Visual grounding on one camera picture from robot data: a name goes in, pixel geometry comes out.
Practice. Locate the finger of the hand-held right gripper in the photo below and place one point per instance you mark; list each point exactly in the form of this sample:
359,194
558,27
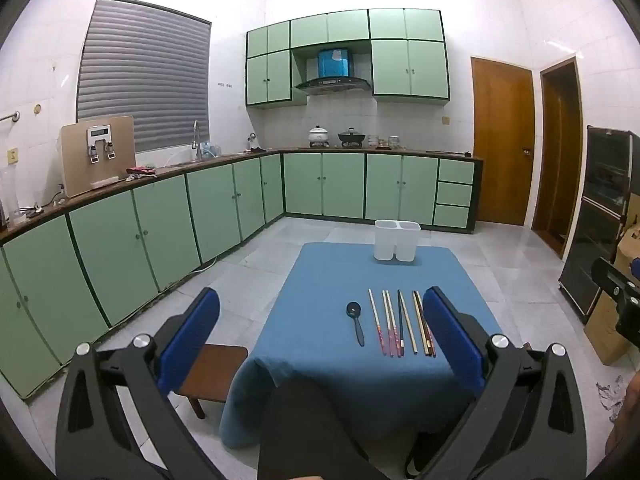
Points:
607,277

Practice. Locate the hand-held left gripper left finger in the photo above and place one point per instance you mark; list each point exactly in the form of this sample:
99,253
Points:
192,332

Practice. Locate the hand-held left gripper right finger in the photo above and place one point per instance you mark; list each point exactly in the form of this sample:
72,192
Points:
450,335

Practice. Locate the row of chopsticks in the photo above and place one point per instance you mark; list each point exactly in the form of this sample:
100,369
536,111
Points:
390,325

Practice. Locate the white plastic utensil holder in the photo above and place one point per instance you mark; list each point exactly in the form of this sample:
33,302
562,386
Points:
397,240

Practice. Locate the person's right forearm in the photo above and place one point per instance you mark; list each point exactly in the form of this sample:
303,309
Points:
627,415

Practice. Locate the cardboard box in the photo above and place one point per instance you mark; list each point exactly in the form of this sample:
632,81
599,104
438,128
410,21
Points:
607,340

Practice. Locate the brown wooden stool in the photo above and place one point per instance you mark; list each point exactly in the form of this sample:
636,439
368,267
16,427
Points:
215,370

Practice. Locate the crumpled plastic wrap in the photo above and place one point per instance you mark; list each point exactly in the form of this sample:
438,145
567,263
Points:
609,394

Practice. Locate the black glass cabinet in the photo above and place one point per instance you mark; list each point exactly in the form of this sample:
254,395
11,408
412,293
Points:
600,195

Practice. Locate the black spoon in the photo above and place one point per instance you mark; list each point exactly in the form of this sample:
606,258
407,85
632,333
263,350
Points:
357,327

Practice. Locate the green base cabinets with counter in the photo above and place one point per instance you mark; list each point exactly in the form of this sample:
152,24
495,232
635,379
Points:
160,225

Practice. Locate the blue tablecloth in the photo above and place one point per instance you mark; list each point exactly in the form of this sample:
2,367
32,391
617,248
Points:
320,280

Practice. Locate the red cloth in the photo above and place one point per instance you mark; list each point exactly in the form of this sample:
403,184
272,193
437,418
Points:
141,171

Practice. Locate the brown wooden door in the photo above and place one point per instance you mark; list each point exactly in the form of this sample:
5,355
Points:
500,145

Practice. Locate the bottles beside sink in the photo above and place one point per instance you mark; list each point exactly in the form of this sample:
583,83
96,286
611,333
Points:
210,151

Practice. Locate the chrome kitchen faucet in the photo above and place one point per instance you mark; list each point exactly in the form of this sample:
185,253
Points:
196,135

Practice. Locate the bowls and jars on counter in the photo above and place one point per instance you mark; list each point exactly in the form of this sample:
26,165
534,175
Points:
385,142

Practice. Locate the beige water dispenser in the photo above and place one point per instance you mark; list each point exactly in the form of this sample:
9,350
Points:
82,160

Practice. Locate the black wok with lid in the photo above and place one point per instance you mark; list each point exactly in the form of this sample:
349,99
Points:
352,137

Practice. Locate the clear plastic jug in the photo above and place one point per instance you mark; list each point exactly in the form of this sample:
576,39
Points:
10,195

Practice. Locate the white cooking pot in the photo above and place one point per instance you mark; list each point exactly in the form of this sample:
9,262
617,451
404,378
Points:
319,136

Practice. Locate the grey window blind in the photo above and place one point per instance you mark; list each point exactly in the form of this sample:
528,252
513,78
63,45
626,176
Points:
145,75

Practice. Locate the range hood with blue film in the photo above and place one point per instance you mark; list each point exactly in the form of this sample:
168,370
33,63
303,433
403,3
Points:
334,67

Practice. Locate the brown wooden doorway frame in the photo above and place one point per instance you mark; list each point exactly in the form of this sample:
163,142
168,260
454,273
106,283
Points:
547,160

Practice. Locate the yellow wall socket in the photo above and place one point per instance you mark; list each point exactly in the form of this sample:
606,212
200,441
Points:
12,155

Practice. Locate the green wall cabinets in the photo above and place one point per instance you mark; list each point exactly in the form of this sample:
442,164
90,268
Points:
415,67

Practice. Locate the wall towel bar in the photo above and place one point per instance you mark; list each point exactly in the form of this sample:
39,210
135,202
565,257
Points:
9,117

